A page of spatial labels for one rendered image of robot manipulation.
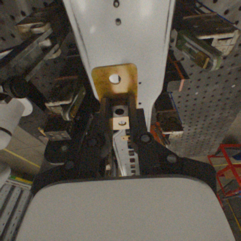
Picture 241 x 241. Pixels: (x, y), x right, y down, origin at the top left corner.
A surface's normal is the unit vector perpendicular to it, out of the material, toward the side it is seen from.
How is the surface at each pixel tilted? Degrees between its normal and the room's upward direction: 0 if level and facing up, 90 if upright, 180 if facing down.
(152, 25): 0
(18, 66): 81
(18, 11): 0
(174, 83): 0
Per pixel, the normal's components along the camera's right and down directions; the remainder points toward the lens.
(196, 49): -0.97, 0.24
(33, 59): 0.99, 0.04
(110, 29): 0.02, 0.77
